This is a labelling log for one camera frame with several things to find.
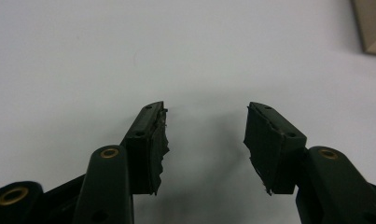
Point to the white table cover sheet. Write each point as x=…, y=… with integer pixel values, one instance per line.
x=114, y=56

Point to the wooden picture frame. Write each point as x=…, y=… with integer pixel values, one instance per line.
x=373, y=25

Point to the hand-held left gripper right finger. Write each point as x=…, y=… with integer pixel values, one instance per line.
x=271, y=149

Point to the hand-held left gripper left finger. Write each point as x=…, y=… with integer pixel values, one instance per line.
x=142, y=155

